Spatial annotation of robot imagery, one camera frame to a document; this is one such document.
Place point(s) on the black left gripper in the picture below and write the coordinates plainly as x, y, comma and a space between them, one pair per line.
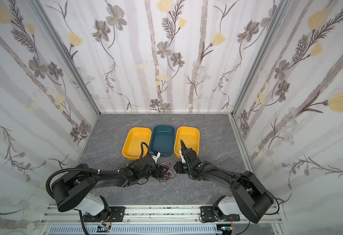
154, 169

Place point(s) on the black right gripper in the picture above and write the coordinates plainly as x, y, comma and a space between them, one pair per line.
180, 168

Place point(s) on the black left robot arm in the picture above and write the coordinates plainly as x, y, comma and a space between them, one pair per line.
71, 187

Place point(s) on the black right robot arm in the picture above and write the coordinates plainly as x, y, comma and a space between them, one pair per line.
253, 199

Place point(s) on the left yellow plastic bin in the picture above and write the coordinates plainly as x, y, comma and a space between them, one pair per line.
132, 146

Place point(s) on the yellow plastic bin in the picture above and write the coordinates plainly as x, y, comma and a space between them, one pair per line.
191, 138
132, 146

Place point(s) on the right yellow plastic bin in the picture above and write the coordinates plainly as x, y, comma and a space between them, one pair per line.
191, 138

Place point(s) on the teal plastic bin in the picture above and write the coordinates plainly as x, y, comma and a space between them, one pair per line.
163, 139

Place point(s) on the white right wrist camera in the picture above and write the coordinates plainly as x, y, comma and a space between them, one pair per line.
182, 157

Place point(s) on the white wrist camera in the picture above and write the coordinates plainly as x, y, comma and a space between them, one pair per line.
182, 157
155, 155

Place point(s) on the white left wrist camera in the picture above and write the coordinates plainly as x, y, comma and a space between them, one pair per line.
155, 155

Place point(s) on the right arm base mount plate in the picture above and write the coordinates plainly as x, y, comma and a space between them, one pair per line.
213, 214

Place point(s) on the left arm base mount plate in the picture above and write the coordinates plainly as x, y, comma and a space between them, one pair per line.
110, 214

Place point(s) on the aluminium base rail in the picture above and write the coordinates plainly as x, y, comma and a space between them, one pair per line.
165, 215

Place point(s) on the white perforated cable duct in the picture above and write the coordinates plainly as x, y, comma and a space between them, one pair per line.
184, 229

